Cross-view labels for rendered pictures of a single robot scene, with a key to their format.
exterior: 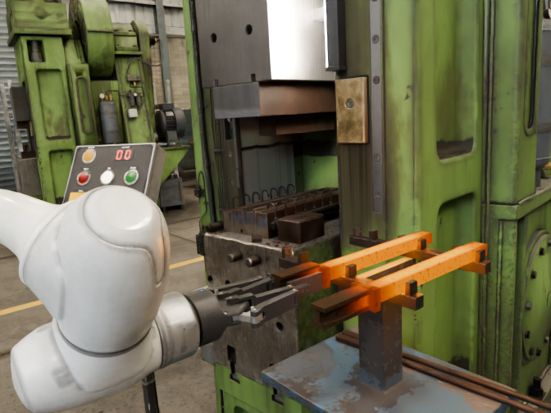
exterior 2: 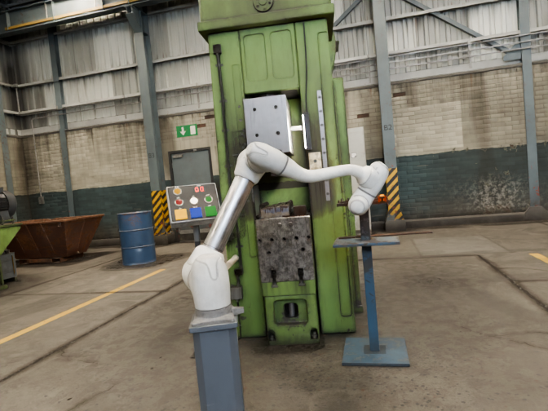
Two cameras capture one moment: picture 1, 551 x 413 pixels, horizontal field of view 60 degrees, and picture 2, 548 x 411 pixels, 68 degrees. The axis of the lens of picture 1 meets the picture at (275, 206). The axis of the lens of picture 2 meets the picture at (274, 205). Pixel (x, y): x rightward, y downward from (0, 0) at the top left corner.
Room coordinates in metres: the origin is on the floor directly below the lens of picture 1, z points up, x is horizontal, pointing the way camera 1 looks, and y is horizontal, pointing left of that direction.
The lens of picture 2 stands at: (-0.87, 1.82, 1.15)
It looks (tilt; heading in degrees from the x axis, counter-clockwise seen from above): 3 degrees down; 323
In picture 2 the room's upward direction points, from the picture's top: 5 degrees counter-clockwise
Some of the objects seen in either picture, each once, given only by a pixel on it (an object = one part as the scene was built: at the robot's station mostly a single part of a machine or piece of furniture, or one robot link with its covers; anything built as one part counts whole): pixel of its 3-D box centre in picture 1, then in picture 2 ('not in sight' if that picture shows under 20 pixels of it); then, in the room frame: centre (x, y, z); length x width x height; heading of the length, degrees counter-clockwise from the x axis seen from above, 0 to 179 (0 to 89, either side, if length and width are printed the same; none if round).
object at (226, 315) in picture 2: not in sight; (218, 311); (0.68, 1.01, 0.63); 0.22 x 0.18 x 0.06; 59
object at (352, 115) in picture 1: (351, 111); (315, 164); (1.30, -0.22, 1.27); 0.09 x 0.02 x 0.17; 46
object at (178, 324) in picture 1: (169, 328); not in sight; (0.59, 0.15, 1.00); 0.09 x 0.06 x 0.09; 38
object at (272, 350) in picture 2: not in sight; (285, 345); (1.39, 0.13, 0.01); 0.58 x 0.39 x 0.01; 46
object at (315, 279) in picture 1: (305, 285); not in sight; (0.72, -0.04, 1.00); 0.07 x 0.01 x 0.03; 128
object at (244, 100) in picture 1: (283, 99); not in sight; (1.57, -0.05, 1.32); 0.42 x 0.20 x 0.10; 136
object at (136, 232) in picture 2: not in sight; (137, 237); (6.29, -0.49, 0.44); 0.59 x 0.59 x 0.88
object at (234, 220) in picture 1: (289, 208); (277, 209); (1.57, -0.05, 0.96); 0.42 x 0.20 x 0.09; 136
